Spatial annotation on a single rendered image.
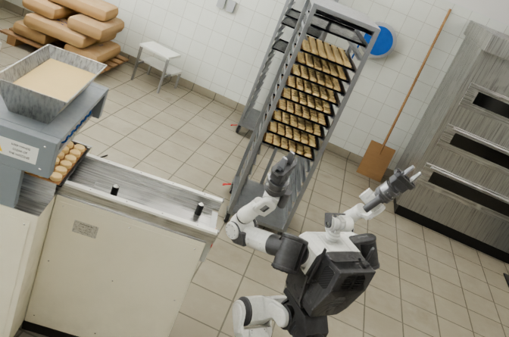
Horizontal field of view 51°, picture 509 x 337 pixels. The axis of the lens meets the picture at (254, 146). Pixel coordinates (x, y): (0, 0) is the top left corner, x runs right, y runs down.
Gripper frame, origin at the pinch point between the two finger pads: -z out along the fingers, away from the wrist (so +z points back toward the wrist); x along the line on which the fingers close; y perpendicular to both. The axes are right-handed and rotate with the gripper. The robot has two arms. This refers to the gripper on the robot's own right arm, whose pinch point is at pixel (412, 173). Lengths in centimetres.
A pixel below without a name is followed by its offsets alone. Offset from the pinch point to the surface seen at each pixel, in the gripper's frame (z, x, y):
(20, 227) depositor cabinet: 114, 115, -49
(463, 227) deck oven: 77, -226, 244
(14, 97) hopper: 76, 148, -33
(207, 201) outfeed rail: 83, 53, 4
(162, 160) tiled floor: 204, 51, 186
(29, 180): 106, 124, -33
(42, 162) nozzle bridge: 84, 124, -45
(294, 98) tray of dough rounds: 60, 24, 138
